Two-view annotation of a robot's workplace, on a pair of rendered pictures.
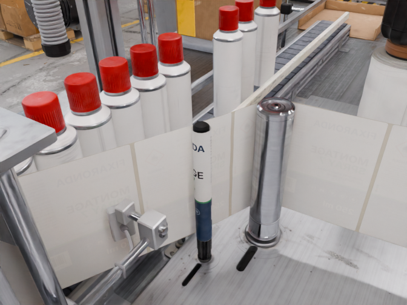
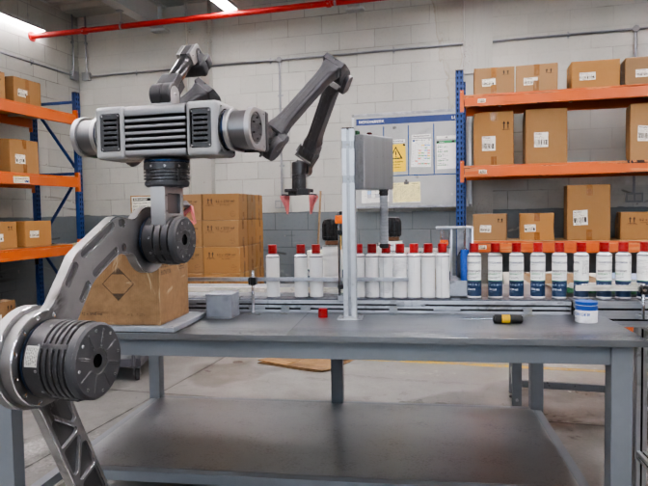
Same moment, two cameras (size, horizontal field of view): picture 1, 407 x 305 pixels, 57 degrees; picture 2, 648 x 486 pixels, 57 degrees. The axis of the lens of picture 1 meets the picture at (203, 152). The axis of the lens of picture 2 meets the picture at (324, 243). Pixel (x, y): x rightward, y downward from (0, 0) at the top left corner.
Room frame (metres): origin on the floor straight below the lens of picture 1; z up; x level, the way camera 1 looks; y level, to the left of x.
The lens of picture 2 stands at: (1.56, 2.05, 1.21)
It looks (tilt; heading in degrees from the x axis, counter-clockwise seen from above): 3 degrees down; 245
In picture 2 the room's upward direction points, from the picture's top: 1 degrees counter-clockwise
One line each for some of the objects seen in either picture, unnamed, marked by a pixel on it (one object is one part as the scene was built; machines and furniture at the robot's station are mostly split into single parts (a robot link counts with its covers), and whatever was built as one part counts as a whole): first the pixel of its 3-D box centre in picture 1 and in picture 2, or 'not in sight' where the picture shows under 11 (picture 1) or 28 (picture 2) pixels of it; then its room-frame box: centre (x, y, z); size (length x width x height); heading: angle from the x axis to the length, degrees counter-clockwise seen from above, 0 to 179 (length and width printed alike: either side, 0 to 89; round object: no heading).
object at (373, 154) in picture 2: not in sight; (367, 163); (0.50, 0.14, 1.38); 0.17 x 0.10 x 0.19; 22
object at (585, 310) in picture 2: not in sight; (586, 310); (-0.05, 0.61, 0.87); 0.07 x 0.07 x 0.07
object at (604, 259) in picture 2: not in sight; (604, 270); (-0.24, 0.52, 0.98); 0.05 x 0.05 x 0.20
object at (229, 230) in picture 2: not in sight; (201, 263); (0.16, -3.99, 0.70); 1.20 x 0.82 x 1.39; 145
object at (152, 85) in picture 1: (151, 118); (372, 271); (0.45, 0.07, 0.98); 0.05 x 0.05 x 0.20
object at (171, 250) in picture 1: (181, 243); not in sight; (0.36, 0.03, 0.83); 0.06 x 0.03 x 0.01; 145
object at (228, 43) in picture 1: (228, 66); (315, 271); (0.63, -0.05, 0.98); 0.05 x 0.05 x 0.20
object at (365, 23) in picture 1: (346, 17); not in sight; (1.38, -0.53, 0.85); 0.30 x 0.26 x 0.04; 147
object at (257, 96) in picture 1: (282, 74); (271, 289); (0.77, -0.18, 0.91); 1.07 x 0.01 x 0.02; 147
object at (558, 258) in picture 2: not in sight; (559, 270); (-0.11, 0.44, 0.98); 0.05 x 0.05 x 0.20
